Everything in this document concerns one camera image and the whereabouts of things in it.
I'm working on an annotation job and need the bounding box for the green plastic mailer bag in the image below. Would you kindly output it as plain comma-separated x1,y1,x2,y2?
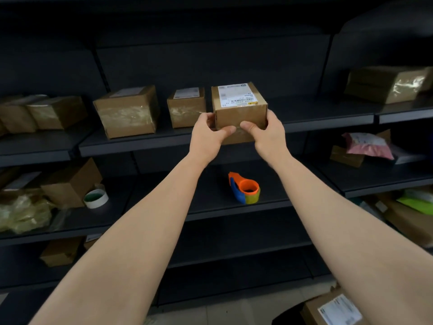
396,189,433,216

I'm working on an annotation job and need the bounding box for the grey plastic mailer bag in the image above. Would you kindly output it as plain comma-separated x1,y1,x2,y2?
387,144,428,165

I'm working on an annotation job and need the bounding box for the brown cardboard box with label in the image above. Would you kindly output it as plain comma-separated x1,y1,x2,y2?
369,193,433,247

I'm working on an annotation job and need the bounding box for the white tape roll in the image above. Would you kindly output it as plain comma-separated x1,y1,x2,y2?
83,189,109,209

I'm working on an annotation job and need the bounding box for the large taped cardboard box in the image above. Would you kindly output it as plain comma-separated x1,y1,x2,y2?
344,66,430,104

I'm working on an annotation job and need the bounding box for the crumpled clear plastic wrap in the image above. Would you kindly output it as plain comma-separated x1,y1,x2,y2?
0,189,56,234

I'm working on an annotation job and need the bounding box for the person's left forearm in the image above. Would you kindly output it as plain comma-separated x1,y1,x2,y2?
29,153,208,325

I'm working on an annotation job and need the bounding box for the dark metal shelving unit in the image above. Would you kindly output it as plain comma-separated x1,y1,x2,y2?
0,0,433,325

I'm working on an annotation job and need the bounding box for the plain brown cardboard box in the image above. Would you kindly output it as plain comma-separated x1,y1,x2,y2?
41,158,103,208

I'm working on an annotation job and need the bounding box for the low brown cardboard box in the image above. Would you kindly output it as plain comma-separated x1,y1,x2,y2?
39,237,82,268

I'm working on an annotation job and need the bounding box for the small labelled cardboard box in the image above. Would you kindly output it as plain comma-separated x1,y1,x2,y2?
211,82,268,145

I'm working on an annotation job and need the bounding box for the orange and blue tape dispenser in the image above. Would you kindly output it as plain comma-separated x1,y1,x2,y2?
228,172,260,205

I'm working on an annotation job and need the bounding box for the person's right hand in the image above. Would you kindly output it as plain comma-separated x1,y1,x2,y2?
240,109,290,166

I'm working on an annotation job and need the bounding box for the person's right forearm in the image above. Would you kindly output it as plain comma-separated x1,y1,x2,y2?
271,153,433,325

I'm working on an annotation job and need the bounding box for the open labelled cardboard box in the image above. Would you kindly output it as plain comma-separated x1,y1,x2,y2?
301,284,369,325

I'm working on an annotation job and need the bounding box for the person's left hand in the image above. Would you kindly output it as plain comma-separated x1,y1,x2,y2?
188,112,237,166

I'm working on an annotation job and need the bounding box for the flat taped cardboard box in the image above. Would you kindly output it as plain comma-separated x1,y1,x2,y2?
27,95,88,130
0,95,49,134

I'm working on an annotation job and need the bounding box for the medium taped cardboard box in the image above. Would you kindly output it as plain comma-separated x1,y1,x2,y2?
93,85,160,139

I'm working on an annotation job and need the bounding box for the small taped cardboard box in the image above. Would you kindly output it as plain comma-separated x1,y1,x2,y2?
167,87,207,129

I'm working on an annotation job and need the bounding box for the pink plastic mailer bag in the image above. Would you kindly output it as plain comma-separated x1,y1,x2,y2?
342,132,394,161

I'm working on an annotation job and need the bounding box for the small brown cardboard box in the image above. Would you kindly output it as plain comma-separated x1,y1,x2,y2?
330,145,365,168

